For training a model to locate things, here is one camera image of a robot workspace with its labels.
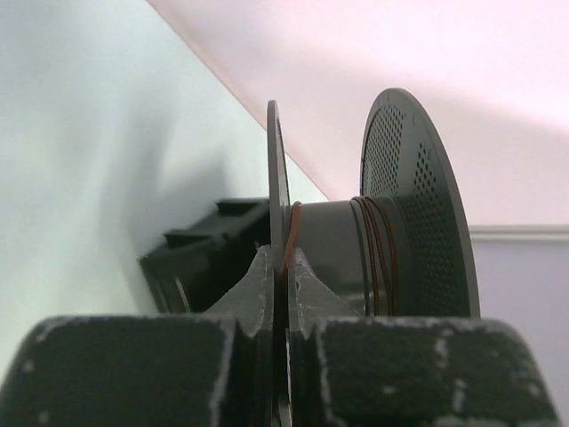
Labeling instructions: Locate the black compartment tray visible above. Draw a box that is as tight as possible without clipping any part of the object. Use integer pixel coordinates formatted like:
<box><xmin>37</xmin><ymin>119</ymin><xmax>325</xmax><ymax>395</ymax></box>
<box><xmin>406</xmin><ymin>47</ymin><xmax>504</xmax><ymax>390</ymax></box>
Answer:
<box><xmin>139</xmin><ymin>198</ymin><xmax>270</xmax><ymax>313</ymax></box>

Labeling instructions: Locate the thin brown wire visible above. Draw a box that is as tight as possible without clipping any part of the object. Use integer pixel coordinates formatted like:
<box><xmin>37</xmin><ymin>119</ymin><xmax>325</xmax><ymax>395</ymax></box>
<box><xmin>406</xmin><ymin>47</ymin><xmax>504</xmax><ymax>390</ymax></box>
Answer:
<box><xmin>278</xmin><ymin>195</ymin><xmax>400</xmax><ymax>318</ymax></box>

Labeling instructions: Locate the black cable spool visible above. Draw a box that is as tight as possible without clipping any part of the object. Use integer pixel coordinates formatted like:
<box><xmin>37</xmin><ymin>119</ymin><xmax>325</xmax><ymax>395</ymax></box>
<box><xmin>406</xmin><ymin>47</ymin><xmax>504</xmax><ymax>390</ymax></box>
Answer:
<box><xmin>267</xmin><ymin>88</ymin><xmax>480</xmax><ymax>426</ymax></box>

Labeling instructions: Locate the right aluminium frame post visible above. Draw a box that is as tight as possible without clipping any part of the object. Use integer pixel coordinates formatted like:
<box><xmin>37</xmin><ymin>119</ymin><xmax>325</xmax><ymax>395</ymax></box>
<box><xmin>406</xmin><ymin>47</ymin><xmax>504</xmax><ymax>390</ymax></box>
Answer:
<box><xmin>469</xmin><ymin>225</ymin><xmax>568</xmax><ymax>243</ymax></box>

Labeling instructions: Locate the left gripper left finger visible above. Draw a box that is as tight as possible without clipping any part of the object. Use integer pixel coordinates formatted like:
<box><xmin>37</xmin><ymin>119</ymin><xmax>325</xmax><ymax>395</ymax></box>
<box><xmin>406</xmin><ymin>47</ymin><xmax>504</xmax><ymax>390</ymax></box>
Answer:
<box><xmin>1</xmin><ymin>246</ymin><xmax>274</xmax><ymax>426</ymax></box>

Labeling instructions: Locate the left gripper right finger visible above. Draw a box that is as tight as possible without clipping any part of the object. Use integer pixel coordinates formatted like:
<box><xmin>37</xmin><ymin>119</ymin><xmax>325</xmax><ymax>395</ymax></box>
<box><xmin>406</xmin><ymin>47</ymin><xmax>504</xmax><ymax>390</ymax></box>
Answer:
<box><xmin>288</xmin><ymin>250</ymin><xmax>560</xmax><ymax>426</ymax></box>

